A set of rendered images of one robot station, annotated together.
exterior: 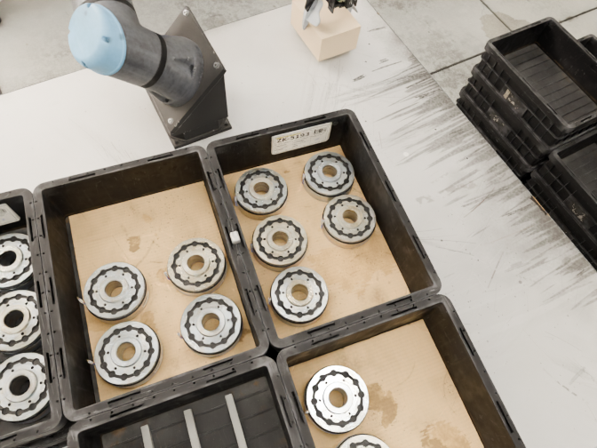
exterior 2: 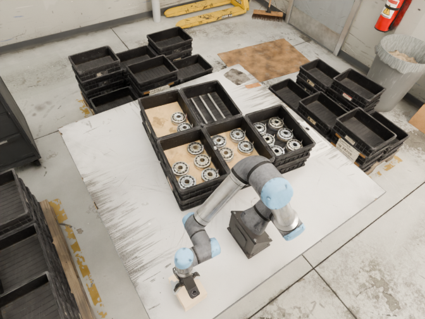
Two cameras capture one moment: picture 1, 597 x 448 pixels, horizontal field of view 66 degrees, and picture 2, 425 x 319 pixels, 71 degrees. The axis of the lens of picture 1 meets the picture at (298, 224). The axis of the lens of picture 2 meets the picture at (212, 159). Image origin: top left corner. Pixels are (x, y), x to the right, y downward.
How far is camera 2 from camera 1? 1.59 m
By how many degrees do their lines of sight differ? 65
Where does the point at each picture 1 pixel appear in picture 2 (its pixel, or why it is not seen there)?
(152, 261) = (238, 157)
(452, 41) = not seen: outside the picture
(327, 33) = not seen: hidden behind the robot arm
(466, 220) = (129, 197)
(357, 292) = (178, 152)
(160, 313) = (233, 145)
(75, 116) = not seen: hidden behind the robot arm
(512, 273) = (117, 180)
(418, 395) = (162, 132)
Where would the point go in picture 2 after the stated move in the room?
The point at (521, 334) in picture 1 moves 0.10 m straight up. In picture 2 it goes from (121, 162) to (118, 152)
